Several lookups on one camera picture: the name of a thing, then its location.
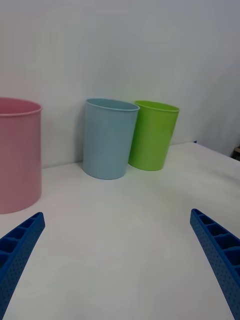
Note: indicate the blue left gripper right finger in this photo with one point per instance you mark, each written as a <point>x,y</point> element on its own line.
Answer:
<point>220,252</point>

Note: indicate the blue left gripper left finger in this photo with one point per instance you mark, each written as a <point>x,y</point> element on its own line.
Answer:
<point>17,252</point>

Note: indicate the pink plastic waste bin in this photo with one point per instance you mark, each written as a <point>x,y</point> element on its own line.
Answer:
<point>17,155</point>

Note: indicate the green plastic waste bin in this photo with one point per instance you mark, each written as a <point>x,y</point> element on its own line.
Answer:
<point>152,140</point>

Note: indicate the pale blue plastic waste bin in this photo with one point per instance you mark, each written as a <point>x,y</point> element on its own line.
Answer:
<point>107,142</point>

